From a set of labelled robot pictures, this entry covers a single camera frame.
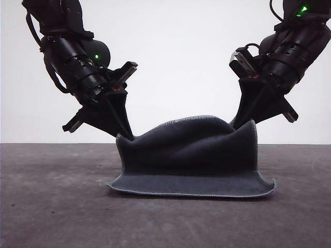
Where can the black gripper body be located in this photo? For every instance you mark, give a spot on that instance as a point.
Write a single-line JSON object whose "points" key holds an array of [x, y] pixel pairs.
{"points": [[88, 80], [282, 75]]}

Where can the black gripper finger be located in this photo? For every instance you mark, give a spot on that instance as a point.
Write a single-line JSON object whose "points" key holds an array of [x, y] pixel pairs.
{"points": [[119, 103], [248, 98], [269, 106], [103, 116]]}

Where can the purple towel with grey hem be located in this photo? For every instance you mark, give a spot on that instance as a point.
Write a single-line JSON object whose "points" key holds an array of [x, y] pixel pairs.
{"points": [[186, 155]]}

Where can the grey table cloth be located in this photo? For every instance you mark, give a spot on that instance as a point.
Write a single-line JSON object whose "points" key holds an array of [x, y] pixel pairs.
{"points": [[64, 219]]}

